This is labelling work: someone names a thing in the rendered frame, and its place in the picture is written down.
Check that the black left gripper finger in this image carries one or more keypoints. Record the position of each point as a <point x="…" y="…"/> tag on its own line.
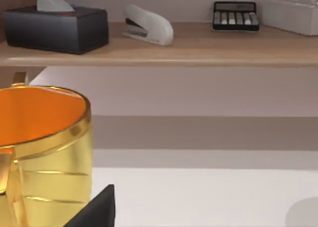
<point x="104" y="207"/>

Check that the gold trophy cup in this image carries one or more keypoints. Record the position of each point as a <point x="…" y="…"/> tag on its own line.
<point x="49" y="142"/>

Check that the wooden shelf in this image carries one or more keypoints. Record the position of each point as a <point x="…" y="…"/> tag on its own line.
<point x="174" y="50"/>

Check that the black tissue box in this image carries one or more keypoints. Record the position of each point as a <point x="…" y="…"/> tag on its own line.
<point x="55" y="28"/>

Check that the white stapler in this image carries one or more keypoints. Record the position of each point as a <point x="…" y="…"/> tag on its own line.
<point x="149" y="24"/>

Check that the black calculator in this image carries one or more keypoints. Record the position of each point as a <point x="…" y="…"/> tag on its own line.
<point x="234" y="16"/>

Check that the white tissue box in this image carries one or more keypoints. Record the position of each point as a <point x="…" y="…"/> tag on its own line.
<point x="294" y="14"/>

